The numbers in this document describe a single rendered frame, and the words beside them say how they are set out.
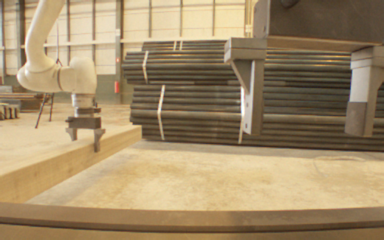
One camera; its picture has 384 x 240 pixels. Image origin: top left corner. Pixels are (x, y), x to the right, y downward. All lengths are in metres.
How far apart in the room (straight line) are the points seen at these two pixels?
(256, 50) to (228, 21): 9.32
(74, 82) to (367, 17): 0.84
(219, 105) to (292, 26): 1.30
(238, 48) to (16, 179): 0.62
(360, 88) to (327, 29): 0.09
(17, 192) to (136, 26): 9.91
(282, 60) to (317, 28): 1.48
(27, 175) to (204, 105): 1.16
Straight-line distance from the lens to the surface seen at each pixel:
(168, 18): 9.91
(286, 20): 0.22
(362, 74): 0.29
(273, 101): 1.55
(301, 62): 1.76
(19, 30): 14.13
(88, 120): 0.87
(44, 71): 0.89
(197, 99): 1.50
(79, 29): 11.94
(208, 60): 1.64
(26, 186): 0.70
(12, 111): 4.17
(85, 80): 0.86
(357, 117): 0.29
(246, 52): 0.21
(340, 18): 0.26
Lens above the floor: 0.39
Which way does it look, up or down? 7 degrees down
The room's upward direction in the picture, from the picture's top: 1 degrees clockwise
